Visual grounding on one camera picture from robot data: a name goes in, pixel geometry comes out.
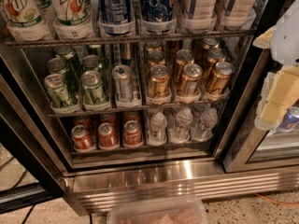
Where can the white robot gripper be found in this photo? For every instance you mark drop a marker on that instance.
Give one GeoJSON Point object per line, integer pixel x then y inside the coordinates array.
{"type": "Point", "coordinates": [287, 36]}

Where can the clear water bottle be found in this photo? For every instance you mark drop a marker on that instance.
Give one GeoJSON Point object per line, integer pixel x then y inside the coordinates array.
{"type": "Point", "coordinates": [203, 130]}
{"type": "Point", "coordinates": [179, 129]}
{"type": "Point", "coordinates": [157, 126]}

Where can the blue bottle right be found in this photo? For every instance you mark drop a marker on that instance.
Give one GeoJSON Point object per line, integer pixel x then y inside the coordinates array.
{"type": "Point", "coordinates": [157, 15]}

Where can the blue bottle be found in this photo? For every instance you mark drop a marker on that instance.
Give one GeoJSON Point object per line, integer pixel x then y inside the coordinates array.
{"type": "Point", "coordinates": [157, 15]}
{"type": "Point", "coordinates": [116, 16]}

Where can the blue bottle left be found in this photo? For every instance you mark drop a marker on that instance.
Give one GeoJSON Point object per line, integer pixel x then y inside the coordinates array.
{"type": "Point", "coordinates": [116, 16]}

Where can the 7up bottle right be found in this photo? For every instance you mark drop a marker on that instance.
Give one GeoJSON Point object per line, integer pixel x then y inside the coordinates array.
{"type": "Point", "coordinates": [73, 19]}

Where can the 7up bottle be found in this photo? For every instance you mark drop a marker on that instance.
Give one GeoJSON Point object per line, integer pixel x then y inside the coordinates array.
{"type": "Point", "coordinates": [73, 19]}
{"type": "Point", "coordinates": [25, 20]}

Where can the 7up bottle left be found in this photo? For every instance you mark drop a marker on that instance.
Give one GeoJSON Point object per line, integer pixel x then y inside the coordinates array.
{"type": "Point", "coordinates": [25, 20]}

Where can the fridge glass door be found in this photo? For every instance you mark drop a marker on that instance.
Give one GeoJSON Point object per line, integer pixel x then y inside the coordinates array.
{"type": "Point", "coordinates": [19, 136]}

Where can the gold can front right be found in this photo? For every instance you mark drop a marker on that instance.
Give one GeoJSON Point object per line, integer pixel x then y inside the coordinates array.
{"type": "Point", "coordinates": [219, 78]}

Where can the gold can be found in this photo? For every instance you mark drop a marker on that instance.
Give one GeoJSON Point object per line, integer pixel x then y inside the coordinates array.
{"type": "Point", "coordinates": [158, 81]}
{"type": "Point", "coordinates": [189, 81]}
{"type": "Point", "coordinates": [219, 78]}

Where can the gold can second row right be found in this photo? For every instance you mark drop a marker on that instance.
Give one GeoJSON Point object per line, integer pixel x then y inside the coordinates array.
{"type": "Point", "coordinates": [213, 56]}

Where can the gold can second row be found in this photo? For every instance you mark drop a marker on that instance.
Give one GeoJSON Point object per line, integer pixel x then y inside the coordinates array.
{"type": "Point", "coordinates": [155, 58]}
{"type": "Point", "coordinates": [183, 57]}
{"type": "Point", "coordinates": [213, 56]}

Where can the blue can behind glass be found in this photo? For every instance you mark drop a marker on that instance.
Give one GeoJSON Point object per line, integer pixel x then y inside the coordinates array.
{"type": "Point", "coordinates": [290, 120]}

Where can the white carton right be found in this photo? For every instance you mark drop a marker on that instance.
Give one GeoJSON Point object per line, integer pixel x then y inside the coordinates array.
{"type": "Point", "coordinates": [233, 14]}

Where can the gold can front middle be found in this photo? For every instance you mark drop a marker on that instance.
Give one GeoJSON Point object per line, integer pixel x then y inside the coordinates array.
{"type": "Point", "coordinates": [189, 81]}

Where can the gold can second row middle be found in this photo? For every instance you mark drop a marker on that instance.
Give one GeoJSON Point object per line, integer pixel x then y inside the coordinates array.
{"type": "Point", "coordinates": [183, 57]}

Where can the gold can front left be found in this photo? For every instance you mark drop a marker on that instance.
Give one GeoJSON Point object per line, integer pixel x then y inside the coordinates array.
{"type": "Point", "coordinates": [158, 81]}

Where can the gold can second row left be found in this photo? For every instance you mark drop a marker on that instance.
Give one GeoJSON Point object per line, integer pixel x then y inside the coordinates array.
{"type": "Point", "coordinates": [155, 58]}

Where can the silver tall can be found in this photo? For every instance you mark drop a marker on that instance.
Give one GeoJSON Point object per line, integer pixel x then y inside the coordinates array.
{"type": "Point", "coordinates": [122, 75]}

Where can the red soda can front right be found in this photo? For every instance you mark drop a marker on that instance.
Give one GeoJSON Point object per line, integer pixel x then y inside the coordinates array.
{"type": "Point", "coordinates": [132, 133]}

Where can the red soda can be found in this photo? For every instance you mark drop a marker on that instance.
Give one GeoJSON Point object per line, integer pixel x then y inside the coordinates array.
{"type": "Point", "coordinates": [107, 136]}
{"type": "Point", "coordinates": [83, 141]}
{"type": "Point", "coordinates": [132, 133]}

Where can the red soda can front middle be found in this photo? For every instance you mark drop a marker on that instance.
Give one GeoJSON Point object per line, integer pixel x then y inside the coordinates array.
{"type": "Point", "coordinates": [107, 136]}

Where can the green can front right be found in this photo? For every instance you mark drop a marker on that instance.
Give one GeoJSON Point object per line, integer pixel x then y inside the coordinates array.
{"type": "Point", "coordinates": [94, 88]}

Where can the green can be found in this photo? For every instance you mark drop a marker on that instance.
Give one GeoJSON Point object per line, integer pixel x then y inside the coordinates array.
{"type": "Point", "coordinates": [94, 88]}
{"type": "Point", "coordinates": [58, 91]}

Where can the green can second row right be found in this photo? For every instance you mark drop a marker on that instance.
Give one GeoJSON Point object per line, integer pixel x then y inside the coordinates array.
{"type": "Point", "coordinates": [92, 62]}

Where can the green can second row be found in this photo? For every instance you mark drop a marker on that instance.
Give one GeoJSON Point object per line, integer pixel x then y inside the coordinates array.
{"type": "Point", "coordinates": [92, 62]}
{"type": "Point", "coordinates": [59, 65]}

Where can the clear plastic container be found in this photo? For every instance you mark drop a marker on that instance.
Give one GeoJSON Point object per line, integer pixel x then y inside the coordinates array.
{"type": "Point", "coordinates": [183, 209]}

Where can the red soda can front left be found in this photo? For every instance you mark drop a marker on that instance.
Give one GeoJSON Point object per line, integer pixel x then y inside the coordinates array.
{"type": "Point", "coordinates": [83, 141]}

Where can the green can front left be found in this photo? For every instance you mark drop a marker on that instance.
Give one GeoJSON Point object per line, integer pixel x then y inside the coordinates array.
{"type": "Point", "coordinates": [58, 91]}

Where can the green can second row left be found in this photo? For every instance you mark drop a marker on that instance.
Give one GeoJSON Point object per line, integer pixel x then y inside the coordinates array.
{"type": "Point", "coordinates": [59, 65]}

